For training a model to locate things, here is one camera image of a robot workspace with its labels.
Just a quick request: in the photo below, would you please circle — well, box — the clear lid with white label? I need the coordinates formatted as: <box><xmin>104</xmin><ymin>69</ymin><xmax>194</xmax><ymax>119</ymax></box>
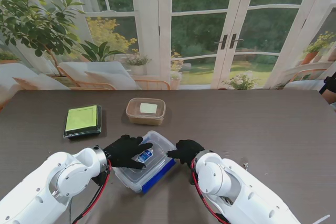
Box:
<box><xmin>125</xmin><ymin>98</ymin><xmax>166</xmax><ymax>119</ymax></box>

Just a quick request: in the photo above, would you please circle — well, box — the thin grey wire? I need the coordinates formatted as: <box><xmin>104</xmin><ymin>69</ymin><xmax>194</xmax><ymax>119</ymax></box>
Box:
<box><xmin>67</xmin><ymin>200</ymin><xmax>74</xmax><ymax>224</ymax></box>

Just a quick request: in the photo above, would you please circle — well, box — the clear box with blue clips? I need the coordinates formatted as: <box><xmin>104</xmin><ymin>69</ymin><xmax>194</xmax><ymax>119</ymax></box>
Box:
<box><xmin>112</xmin><ymin>130</ymin><xmax>177</xmax><ymax>194</ymax></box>

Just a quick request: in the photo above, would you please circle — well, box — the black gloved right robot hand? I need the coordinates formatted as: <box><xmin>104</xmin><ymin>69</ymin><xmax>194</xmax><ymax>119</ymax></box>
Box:
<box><xmin>167</xmin><ymin>140</ymin><xmax>205</xmax><ymax>168</ymax></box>

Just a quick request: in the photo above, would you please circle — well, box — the clear lid with green label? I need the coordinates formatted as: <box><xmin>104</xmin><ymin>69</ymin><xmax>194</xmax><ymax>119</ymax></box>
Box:
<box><xmin>63</xmin><ymin>104</ymin><xmax>102</xmax><ymax>138</ymax></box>

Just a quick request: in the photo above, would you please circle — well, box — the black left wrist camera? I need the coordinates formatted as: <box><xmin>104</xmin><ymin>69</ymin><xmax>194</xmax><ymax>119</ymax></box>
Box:
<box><xmin>91</xmin><ymin>170</ymin><xmax>111</xmax><ymax>187</ymax></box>

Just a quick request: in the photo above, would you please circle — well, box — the bystander arm in dark sleeve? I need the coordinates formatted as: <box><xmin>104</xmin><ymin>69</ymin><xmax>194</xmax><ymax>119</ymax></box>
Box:
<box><xmin>319</xmin><ymin>74</ymin><xmax>336</xmax><ymax>111</ymax></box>

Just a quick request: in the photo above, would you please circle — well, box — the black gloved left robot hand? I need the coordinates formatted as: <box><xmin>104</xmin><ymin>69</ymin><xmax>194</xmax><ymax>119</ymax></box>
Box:
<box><xmin>103</xmin><ymin>134</ymin><xmax>154</xmax><ymax>170</ymax></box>

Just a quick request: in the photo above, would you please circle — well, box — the brown kraft paper container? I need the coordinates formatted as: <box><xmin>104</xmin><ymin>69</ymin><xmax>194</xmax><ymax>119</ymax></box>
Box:
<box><xmin>125</xmin><ymin>98</ymin><xmax>166</xmax><ymax>125</ymax></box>

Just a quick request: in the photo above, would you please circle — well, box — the black plastic tray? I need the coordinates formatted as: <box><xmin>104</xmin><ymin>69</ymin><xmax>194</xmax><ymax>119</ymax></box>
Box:
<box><xmin>62</xmin><ymin>104</ymin><xmax>102</xmax><ymax>141</ymax></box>

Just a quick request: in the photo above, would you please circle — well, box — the printed garden backdrop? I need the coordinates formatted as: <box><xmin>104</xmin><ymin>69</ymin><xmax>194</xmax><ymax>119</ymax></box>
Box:
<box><xmin>0</xmin><ymin>0</ymin><xmax>336</xmax><ymax>91</ymax></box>

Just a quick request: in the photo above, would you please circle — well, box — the white cable tie right arm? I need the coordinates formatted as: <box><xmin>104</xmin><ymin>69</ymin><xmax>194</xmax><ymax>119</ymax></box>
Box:
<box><xmin>314</xmin><ymin>215</ymin><xmax>331</xmax><ymax>224</ymax></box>

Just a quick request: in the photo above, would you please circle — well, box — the clear lid with blue label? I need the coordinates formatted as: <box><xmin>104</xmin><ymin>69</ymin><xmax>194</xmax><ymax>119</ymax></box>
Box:
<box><xmin>112</xmin><ymin>130</ymin><xmax>177</xmax><ymax>185</ymax></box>

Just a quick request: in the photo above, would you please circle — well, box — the red cable on right arm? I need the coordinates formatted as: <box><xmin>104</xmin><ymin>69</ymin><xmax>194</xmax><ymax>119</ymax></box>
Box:
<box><xmin>191</xmin><ymin>159</ymin><xmax>232</xmax><ymax>224</ymax></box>

